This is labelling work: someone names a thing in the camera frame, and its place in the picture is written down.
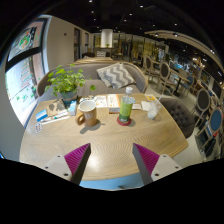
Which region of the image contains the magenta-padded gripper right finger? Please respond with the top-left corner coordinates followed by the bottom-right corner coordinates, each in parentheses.
top-left (131, 142), bottom-right (184, 186)

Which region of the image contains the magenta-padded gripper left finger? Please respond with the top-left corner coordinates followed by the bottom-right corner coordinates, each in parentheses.
top-left (41, 142), bottom-right (92, 186)

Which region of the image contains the flat round red coaster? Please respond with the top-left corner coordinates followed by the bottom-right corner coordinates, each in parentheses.
top-left (116, 116), bottom-right (132, 127)

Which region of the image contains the brown mug white inside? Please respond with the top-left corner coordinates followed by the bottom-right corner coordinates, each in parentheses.
top-left (75, 100), bottom-right (98, 128)

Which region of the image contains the clear plastic cup with straw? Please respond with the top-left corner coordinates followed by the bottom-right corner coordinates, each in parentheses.
top-left (146, 93), bottom-right (165, 120)

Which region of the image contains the small light blue box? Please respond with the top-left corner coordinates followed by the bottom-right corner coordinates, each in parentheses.
top-left (68, 100), bottom-right (78, 117)

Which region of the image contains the white paper napkin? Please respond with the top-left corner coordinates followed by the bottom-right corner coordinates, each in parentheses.
top-left (140, 100), bottom-right (152, 112)

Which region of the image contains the dark grey tufted chair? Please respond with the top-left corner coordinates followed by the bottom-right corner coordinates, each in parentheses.
top-left (159, 96), bottom-right (196, 140)

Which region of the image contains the green drink bottle white cap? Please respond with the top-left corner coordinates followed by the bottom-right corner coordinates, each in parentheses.
top-left (118, 86), bottom-right (136, 124)

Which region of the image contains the blue white card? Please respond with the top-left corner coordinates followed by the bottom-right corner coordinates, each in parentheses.
top-left (35, 108), bottom-right (49, 123)

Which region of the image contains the white menu leaflet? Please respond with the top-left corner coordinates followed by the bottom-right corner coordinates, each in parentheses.
top-left (93, 95), bottom-right (108, 109)

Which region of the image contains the green potted plant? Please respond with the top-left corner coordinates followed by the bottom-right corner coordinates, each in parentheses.
top-left (44, 63), bottom-right (97, 108)

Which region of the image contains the group of wooden dining chairs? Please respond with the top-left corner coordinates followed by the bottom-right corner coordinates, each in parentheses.
top-left (141, 55), bottom-right (224, 158)

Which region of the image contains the grey sofa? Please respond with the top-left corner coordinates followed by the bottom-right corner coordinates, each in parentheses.
top-left (36, 61), bottom-right (149, 102)

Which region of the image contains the grey white zigzag cushion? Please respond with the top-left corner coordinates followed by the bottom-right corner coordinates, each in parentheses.
top-left (95, 62), bottom-right (137, 90)

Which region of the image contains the group of ceiling lights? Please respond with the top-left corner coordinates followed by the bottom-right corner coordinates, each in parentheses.
top-left (87, 0), bottom-right (223, 76)

